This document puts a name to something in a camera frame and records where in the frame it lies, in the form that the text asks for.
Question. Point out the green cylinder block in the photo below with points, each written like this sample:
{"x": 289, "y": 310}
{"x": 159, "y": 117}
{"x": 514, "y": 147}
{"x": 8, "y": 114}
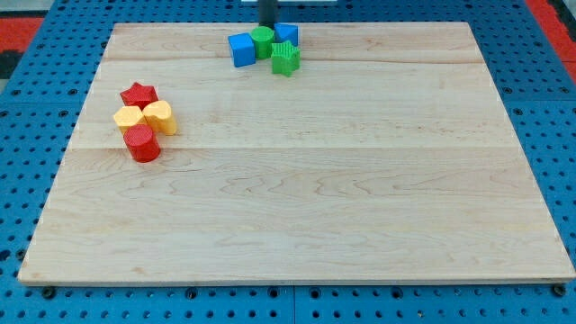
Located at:
{"x": 263, "y": 37}

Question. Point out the red cylinder block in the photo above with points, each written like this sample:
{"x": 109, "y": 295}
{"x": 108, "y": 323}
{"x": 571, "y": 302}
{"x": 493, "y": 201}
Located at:
{"x": 142, "y": 143}

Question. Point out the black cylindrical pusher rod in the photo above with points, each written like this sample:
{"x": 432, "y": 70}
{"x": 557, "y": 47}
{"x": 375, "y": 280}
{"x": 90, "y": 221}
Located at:
{"x": 267, "y": 13}

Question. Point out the green star block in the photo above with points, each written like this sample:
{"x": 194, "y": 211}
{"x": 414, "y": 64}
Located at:
{"x": 285, "y": 58}

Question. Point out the yellow hexagon block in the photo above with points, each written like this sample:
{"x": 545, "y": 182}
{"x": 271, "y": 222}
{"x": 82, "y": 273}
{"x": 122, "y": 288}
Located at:
{"x": 128, "y": 116}

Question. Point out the yellow heart block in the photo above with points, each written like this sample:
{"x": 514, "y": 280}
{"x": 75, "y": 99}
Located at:
{"x": 160, "y": 117}

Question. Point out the blue cube block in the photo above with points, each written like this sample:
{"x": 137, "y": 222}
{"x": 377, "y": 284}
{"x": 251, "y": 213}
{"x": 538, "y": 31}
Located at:
{"x": 242, "y": 50}

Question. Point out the blue wedge block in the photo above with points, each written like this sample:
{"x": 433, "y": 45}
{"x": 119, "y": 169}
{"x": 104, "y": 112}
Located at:
{"x": 286, "y": 32}

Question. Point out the light wooden board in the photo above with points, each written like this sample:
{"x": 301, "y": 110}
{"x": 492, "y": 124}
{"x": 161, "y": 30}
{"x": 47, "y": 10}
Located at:
{"x": 388, "y": 157}

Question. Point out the red star block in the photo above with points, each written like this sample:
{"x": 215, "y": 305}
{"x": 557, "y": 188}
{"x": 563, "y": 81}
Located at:
{"x": 139, "y": 95}

